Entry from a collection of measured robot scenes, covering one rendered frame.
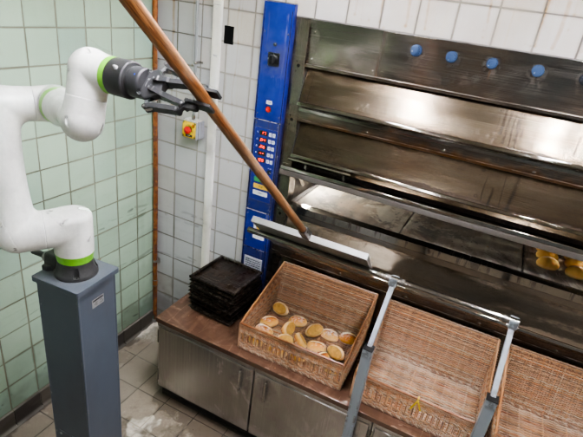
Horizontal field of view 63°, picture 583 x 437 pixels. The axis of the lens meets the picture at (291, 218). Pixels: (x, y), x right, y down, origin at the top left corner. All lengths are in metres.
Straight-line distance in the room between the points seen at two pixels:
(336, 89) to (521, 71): 0.78
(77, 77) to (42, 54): 1.06
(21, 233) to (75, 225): 0.16
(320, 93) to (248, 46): 0.44
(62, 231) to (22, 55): 0.87
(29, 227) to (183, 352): 1.23
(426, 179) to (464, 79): 0.45
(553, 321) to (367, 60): 1.44
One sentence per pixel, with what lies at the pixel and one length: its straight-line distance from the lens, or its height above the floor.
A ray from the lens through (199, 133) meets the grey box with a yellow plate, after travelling 2.68.
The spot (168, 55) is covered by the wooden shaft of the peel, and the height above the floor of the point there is 2.06.
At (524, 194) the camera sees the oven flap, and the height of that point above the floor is 1.55.
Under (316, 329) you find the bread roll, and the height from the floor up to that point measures 0.64.
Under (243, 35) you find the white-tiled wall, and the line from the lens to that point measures 2.50.
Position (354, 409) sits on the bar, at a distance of 2.20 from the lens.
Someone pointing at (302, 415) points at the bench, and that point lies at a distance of 2.45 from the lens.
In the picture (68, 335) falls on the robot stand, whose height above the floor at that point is 0.99.
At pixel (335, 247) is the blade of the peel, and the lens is 1.99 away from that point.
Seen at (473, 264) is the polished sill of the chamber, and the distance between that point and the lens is 2.36.
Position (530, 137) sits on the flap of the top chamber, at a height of 1.79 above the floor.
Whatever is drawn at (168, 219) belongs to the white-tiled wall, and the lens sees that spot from 3.07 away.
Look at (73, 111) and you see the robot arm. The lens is 1.31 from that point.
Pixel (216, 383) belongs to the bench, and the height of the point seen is 0.33.
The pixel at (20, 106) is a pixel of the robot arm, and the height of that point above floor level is 1.78.
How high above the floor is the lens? 2.19
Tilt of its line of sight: 25 degrees down
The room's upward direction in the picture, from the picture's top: 8 degrees clockwise
